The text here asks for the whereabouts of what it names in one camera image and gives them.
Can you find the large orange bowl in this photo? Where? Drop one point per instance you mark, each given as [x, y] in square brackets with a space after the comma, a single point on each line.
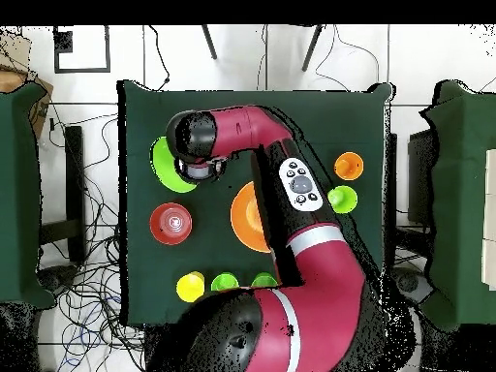
[244, 221]

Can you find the red bowl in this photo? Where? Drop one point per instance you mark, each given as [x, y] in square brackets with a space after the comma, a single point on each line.
[171, 223]

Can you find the large green bowl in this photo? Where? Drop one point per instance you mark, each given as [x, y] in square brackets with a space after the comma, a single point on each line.
[166, 172]

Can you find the yellow cup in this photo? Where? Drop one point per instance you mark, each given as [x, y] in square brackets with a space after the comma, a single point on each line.
[189, 288]

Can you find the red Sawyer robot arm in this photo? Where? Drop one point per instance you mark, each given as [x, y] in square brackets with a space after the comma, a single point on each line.
[321, 290]

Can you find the lime green cup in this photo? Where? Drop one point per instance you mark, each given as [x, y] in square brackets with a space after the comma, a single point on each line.
[347, 201]

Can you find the orange cup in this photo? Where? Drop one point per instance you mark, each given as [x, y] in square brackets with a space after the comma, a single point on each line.
[347, 168]

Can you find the dark green tablecloth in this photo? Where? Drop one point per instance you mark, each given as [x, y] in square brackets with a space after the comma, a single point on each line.
[341, 116]

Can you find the black floor stand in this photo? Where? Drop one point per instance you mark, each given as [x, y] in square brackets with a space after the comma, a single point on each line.
[392, 174]
[74, 174]

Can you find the dark tripod leg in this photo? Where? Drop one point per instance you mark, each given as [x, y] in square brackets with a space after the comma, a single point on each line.
[209, 42]
[312, 48]

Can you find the black box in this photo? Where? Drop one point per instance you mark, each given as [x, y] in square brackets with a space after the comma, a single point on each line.
[420, 178]

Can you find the grey black device base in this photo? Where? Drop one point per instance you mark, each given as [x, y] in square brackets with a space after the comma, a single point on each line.
[58, 277]
[412, 285]

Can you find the green cloth side table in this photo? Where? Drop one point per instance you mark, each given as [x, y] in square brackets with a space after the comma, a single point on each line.
[19, 193]
[461, 232]

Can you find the cardboard box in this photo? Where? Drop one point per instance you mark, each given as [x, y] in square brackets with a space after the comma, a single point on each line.
[40, 112]

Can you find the black square frame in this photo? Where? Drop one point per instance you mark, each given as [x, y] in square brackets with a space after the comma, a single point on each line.
[81, 70]

